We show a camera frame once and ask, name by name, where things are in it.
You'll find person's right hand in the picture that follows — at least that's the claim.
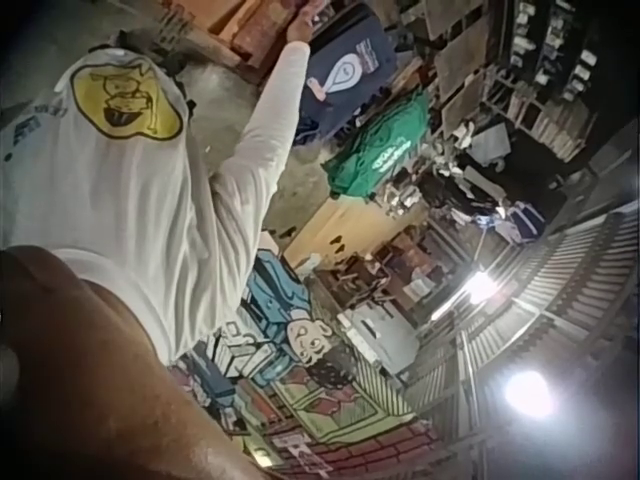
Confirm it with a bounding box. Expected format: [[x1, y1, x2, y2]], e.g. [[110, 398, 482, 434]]
[[285, 0, 327, 49]]

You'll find stack of brown cartons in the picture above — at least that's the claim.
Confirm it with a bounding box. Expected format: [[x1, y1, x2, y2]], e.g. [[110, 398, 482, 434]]
[[208, 0, 307, 84]]

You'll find navy bag with white print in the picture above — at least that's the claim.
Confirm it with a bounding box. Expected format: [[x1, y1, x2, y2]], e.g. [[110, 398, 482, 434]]
[[298, 3, 400, 139]]

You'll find green bag with white print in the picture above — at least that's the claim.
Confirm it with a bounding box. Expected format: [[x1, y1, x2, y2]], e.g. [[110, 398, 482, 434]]
[[321, 91, 432, 200]]

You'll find plain cardboard box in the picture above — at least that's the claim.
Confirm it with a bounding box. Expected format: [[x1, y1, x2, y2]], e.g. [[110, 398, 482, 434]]
[[278, 196, 384, 274]]

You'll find shelf rack with goods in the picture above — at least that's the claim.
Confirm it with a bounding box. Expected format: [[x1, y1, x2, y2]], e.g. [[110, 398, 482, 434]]
[[432, 0, 619, 164]]

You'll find cluttered work desk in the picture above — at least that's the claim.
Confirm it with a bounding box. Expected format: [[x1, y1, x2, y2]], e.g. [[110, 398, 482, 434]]
[[312, 164, 549, 331]]

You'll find grey box machine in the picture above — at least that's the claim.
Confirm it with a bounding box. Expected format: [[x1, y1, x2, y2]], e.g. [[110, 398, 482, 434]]
[[337, 303, 422, 377]]

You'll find metal roller conveyor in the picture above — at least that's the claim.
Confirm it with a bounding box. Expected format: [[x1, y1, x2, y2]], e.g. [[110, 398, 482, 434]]
[[399, 199, 640, 416]]

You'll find cartoon figure wall banner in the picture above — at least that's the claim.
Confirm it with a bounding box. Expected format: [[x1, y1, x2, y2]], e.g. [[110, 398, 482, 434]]
[[172, 247, 454, 474]]

